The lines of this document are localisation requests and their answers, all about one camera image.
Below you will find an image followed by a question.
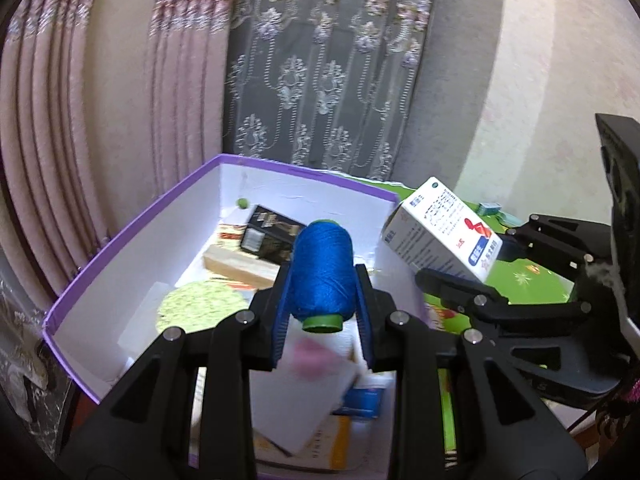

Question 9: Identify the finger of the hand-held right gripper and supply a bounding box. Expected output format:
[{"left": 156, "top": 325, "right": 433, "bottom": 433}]
[
  {"left": 500, "top": 214, "right": 614, "bottom": 281},
  {"left": 415, "top": 267, "right": 592, "bottom": 335}
]

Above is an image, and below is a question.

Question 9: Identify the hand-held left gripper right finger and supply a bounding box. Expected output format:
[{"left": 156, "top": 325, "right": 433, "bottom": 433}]
[{"left": 351, "top": 263, "right": 588, "bottom": 480}]

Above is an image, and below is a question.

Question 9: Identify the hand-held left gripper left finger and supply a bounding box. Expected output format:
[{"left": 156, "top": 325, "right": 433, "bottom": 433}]
[{"left": 60, "top": 262, "right": 297, "bottom": 480}]

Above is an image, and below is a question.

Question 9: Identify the blue thread spool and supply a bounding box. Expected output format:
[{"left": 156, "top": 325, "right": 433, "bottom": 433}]
[{"left": 291, "top": 218, "right": 357, "bottom": 336}]

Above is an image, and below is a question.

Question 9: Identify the white blue medicine box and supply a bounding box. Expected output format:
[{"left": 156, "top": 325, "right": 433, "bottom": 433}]
[{"left": 380, "top": 176, "right": 503, "bottom": 284}]

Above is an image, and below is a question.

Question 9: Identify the purple cardboard box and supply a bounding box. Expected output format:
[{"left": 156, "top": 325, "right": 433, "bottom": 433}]
[{"left": 42, "top": 153, "right": 402, "bottom": 477}]

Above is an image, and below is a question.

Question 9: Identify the beige long box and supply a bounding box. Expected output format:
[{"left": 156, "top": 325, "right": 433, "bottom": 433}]
[{"left": 202, "top": 244, "right": 282, "bottom": 292}]

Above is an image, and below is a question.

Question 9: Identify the white pink packet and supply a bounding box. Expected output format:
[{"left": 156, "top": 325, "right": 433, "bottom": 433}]
[{"left": 249, "top": 332, "right": 362, "bottom": 457}]

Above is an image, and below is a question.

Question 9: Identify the white blue green box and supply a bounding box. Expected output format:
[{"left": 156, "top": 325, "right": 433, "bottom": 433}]
[{"left": 344, "top": 386, "right": 387, "bottom": 419}]

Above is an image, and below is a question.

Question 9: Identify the green round scouring pad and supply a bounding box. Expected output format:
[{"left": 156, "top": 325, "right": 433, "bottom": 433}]
[{"left": 159, "top": 280, "right": 252, "bottom": 334}]

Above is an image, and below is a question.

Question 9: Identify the black gold box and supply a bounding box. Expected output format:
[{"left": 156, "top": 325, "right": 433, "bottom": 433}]
[{"left": 239, "top": 204, "right": 308, "bottom": 266}]

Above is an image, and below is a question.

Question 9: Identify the orange yellow flat box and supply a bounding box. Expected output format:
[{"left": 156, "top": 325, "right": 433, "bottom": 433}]
[{"left": 216, "top": 217, "right": 252, "bottom": 249}]

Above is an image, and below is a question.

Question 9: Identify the white yellow box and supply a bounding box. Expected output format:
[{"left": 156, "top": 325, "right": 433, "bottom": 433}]
[{"left": 251, "top": 414, "right": 352, "bottom": 472}]

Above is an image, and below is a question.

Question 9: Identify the dark marble windowsill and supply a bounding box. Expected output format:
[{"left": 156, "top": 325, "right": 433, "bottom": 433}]
[{"left": 0, "top": 270, "right": 78, "bottom": 443}]

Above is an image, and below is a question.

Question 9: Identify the grey embroidered sheer curtain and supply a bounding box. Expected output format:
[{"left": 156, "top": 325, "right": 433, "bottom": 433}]
[
  {"left": 0, "top": 255, "right": 57, "bottom": 376},
  {"left": 220, "top": 0, "right": 442, "bottom": 182}
]

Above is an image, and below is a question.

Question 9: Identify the pink pleated curtain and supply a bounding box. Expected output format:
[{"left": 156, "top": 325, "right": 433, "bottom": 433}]
[
  {"left": 0, "top": 0, "right": 153, "bottom": 313},
  {"left": 144, "top": 0, "right": 247, "bottom": 202}
]

